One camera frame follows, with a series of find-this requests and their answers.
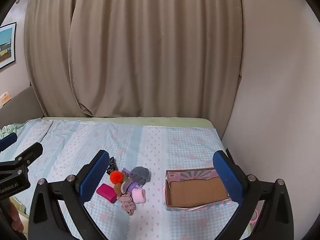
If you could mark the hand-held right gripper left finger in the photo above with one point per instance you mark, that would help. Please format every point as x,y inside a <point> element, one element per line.
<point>91,180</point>

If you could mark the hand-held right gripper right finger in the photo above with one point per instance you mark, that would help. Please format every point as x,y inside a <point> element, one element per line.
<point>228,177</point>

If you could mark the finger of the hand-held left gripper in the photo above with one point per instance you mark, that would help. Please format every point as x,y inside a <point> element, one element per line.
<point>7,141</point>
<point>30,152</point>

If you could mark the magenta pouch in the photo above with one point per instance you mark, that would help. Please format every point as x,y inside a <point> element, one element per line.
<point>106,192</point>

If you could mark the orange fluffy pompom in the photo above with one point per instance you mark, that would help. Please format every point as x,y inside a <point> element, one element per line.
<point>117,177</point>

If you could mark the cardboard box with pink print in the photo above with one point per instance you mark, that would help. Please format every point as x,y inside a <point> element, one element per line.
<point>195,190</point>

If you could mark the mauve pink cloth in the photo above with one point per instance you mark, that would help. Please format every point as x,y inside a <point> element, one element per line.
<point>127,202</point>

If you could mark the grey knit hat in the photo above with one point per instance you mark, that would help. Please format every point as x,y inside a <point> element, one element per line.
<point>140,173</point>

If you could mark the pink fluffy scrunchie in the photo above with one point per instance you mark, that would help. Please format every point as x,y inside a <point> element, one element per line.
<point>138,195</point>

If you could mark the person's left hand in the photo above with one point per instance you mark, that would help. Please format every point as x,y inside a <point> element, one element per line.
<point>16,220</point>

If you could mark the green crumpled cloth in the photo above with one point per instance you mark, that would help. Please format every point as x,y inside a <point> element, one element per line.
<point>10,128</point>

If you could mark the black patterned cloth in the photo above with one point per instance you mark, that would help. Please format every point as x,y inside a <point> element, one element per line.
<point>112,165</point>

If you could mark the brown scrunchie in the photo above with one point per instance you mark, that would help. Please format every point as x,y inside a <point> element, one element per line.
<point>118,189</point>

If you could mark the grey upholstered headboard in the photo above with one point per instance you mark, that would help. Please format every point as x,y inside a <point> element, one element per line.
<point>20,107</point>

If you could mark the orange paper tag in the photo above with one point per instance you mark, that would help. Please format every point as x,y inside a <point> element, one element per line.
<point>4,98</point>

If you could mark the pink plastic object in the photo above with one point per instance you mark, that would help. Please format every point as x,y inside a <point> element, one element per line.
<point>255,217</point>

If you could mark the green bed sheet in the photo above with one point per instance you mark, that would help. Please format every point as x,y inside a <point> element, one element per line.
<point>125,120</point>

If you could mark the blue pink printed blanket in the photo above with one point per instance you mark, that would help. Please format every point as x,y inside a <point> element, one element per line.
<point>150,142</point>

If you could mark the beige curtain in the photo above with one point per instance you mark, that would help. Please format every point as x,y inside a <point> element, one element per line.
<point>150,55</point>

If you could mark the framed wall picture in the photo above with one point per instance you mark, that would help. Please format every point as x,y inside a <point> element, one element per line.
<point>6,47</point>

